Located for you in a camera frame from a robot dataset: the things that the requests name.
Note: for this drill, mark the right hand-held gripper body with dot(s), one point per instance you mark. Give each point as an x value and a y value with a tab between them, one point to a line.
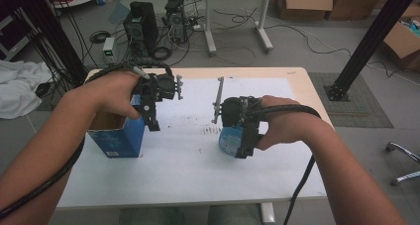
234	112

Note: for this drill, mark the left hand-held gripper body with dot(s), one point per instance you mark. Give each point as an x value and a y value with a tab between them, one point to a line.
158	86

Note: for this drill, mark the blue cylindrical can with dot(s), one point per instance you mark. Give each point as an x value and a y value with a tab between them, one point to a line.
228	142

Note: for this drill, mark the blue cardboard box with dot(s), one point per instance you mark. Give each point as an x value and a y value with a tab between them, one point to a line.
132	139

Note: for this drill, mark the person's right hand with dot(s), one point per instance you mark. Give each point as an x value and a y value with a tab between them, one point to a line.
284	129

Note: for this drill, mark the person's left hand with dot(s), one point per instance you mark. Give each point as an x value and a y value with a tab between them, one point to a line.
112	92

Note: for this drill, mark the white power supply unit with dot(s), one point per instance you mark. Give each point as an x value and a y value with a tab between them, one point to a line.
109	50

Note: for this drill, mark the large black computer tower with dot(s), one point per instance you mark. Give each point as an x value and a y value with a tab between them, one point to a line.
142	23

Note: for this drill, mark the white table sheet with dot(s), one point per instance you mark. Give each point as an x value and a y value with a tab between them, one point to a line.
185	172

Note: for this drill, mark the white power strip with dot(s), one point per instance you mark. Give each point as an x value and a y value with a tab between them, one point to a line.
196	26

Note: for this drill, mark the small black computer tower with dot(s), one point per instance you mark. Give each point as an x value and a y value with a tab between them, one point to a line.
175	17

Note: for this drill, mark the light wooden table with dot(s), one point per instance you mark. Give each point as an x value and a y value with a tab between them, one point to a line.
307	86

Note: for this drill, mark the grey floor mat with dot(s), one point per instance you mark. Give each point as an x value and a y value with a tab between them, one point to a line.
363	109

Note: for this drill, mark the white crumpled cloth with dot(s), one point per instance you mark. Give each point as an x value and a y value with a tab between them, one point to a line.
20	86

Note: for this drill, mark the chrome chair base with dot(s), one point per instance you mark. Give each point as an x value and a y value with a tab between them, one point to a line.
406	152

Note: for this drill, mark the closed brown cardboard box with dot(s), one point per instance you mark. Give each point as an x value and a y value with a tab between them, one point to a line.
356	3

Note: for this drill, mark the cardboard box with contents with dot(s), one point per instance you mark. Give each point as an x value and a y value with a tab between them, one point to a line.
402	43

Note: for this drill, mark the black metal frame post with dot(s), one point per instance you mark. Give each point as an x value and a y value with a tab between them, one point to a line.
369	43

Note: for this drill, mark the grey metal shelf frame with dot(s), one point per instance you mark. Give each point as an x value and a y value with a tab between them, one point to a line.
10	50

